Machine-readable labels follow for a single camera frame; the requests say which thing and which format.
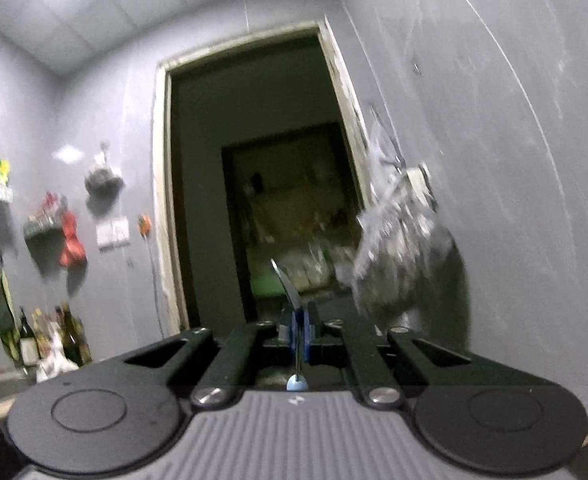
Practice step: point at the green cloth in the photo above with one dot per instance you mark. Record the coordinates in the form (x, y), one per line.
(7, 315)

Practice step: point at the hanging bag of dark goods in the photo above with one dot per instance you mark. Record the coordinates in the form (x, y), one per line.
(103, 180)

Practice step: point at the clear bags on shelf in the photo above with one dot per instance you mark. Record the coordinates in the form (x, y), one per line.
(314, 267)

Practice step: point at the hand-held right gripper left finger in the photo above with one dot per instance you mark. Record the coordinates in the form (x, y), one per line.
(285, 330)

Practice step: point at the metal wall tap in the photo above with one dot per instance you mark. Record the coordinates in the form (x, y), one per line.
(393, 163)

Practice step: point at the orange wall hook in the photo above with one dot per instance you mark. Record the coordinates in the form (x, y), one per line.
(144, 225)

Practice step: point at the grey wall shelf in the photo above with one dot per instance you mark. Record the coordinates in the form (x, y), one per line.
(43, 230)

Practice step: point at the yellow sauce bottle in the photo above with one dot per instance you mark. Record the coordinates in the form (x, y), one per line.
(41, 332)

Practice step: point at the clear plastic bag of dried goods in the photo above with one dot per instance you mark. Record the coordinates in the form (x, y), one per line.
(399, 250)

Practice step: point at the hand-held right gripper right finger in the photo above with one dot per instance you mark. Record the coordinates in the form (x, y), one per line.
(314, 327)

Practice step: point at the red plastic bag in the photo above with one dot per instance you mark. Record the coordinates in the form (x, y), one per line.
(72, 245)

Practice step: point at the wooden shelf unit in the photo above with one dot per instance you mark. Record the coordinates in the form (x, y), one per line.
(294, 185)

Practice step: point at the amber bottle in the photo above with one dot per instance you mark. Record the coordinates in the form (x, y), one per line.
(84, 347)

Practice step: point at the red snack packets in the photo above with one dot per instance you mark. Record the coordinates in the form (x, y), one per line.
(53, 207)

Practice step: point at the white wall switch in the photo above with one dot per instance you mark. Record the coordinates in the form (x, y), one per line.
(112, 233)

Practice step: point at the pale door frame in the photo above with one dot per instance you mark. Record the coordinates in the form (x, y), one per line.
(161, 185)

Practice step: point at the white cloth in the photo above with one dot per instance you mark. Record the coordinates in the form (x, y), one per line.
(53, 365)

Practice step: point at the green box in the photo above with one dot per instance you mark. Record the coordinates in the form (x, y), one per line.
(269, 284)

